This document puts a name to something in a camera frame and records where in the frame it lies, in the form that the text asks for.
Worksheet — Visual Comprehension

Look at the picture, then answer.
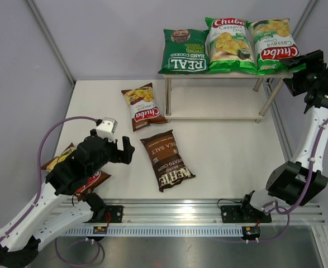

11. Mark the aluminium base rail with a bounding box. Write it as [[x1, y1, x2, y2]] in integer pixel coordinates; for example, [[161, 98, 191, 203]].
[[49, 198, 326, 227]]

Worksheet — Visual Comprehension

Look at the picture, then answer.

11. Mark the right black mount plate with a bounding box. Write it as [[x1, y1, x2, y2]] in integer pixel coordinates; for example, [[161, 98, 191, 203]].
[[220, 205, 272, 223]]

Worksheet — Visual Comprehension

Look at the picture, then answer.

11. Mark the left black mount plate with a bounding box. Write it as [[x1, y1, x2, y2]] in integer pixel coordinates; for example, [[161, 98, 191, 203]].
[[94, 205, 124, 224]]

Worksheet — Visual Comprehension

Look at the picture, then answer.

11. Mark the white slotted cable duct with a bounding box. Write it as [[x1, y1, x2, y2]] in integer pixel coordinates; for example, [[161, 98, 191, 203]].
[[63, 226, 243, 237]]

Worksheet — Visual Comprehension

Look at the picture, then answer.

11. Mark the green Chuba seaweed bag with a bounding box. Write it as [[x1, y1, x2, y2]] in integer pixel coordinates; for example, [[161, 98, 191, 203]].
[[205, 17, 257, 74]]

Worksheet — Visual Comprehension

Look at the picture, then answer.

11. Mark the green REAL chips bag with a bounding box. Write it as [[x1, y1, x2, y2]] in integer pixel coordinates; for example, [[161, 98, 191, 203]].
[[158, 28, 210, 74]]

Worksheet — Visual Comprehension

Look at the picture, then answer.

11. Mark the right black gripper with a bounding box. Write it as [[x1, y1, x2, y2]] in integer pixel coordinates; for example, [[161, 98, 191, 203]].
[[279, 50, 326, 97]]

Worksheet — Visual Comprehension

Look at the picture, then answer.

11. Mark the brown Chuba bag front-left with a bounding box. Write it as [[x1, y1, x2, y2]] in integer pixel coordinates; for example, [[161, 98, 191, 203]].
[[41, 143, 111, 202]]

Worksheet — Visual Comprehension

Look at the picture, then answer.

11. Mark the brown Kettle sea salt bag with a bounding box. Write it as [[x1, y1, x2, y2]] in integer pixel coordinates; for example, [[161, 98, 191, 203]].
[[140, 130, 196, 192]]

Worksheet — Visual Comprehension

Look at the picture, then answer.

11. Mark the white two-tier shelf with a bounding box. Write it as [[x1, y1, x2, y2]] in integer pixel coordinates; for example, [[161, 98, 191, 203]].
[[164, 71, 293, 123]]

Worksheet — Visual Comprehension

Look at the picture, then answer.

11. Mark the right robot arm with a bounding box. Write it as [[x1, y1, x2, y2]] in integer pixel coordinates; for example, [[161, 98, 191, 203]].
[[238, 50, 328, 222]]

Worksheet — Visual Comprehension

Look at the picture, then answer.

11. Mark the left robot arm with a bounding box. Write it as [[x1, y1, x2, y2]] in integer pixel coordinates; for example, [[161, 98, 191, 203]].
[[0, 133, 135, 267]]

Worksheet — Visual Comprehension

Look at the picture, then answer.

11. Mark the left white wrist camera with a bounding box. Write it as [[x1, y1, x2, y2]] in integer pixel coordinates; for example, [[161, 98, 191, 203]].
[[96, 117, 118, 141]]

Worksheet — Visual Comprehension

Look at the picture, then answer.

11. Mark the black mount plate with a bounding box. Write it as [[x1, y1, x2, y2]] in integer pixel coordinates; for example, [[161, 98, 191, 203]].
[[220, 205, 272, 223], [94, 205, 124, 224]]

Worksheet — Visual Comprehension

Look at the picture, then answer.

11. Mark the brown Chuba cassava bag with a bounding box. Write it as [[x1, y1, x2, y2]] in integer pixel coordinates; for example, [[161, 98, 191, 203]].
[[121, 83, 168, 132]]

